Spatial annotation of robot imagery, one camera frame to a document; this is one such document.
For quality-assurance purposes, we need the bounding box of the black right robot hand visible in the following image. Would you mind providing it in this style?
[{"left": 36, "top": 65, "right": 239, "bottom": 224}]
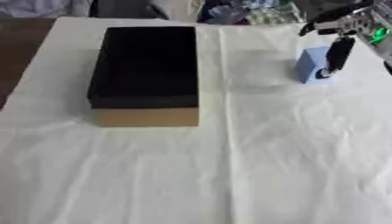
[{"left": 297, "top": 2, "right": 377, "bottom": 81}]

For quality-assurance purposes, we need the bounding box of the light blue block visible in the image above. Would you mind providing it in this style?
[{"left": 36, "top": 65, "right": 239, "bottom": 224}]
[{"left": 294, "top": 45, "right": 340, "bottom": 85}]

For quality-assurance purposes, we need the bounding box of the tan cardboard box black inside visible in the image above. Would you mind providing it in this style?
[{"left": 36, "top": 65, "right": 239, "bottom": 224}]
[{"left": 86, "top": 25, "right": 201, "bottom": 128}]

